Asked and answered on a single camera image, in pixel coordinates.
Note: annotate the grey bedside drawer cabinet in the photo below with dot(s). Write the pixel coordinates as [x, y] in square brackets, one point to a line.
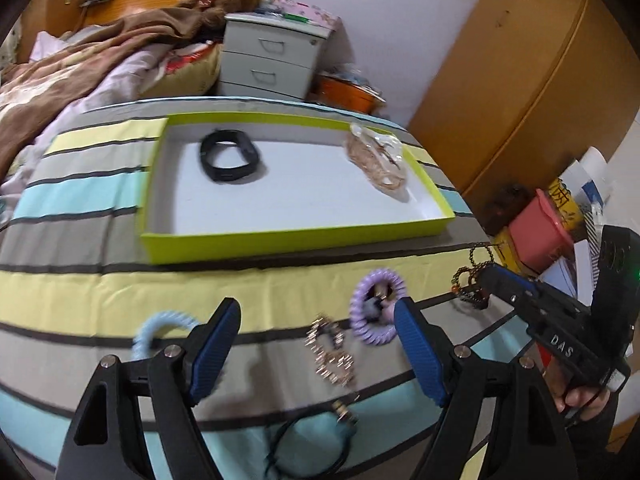
[268, 57]

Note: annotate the large wooden wardrobe right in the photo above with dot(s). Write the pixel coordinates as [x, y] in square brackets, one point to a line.
[528, 86]

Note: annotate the brown patterned blanket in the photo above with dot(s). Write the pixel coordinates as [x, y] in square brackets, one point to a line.
[37, 92]

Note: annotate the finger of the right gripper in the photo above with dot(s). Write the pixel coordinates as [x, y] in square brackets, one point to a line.
[508, 286]

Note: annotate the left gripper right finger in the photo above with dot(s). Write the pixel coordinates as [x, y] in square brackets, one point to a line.
[527, 439]

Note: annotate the pink floral box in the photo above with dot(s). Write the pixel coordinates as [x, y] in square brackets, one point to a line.
[307, 13]

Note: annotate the right hand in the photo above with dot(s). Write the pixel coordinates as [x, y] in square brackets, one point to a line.
[585, 402]

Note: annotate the pink plastic bin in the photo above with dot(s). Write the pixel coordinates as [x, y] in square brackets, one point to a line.
[538, 236]

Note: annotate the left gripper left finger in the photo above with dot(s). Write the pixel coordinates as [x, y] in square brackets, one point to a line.
[106, 438]

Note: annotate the black fitness wristband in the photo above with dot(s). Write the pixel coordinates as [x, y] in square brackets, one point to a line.
[228, 155]

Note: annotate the orange storage box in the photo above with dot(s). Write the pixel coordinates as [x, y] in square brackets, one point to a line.
[348, 95]

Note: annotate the striped tablecloth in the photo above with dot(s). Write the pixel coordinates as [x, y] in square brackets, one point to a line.
[76, 286]

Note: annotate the yellow pillow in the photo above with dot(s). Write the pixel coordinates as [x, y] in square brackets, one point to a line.
[189, 71]

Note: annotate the clear pink hair claw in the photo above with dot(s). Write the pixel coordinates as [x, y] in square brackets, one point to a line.
[379, 156]

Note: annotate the lime green shallow box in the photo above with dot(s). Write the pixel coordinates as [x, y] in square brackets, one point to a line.
[305, 194]

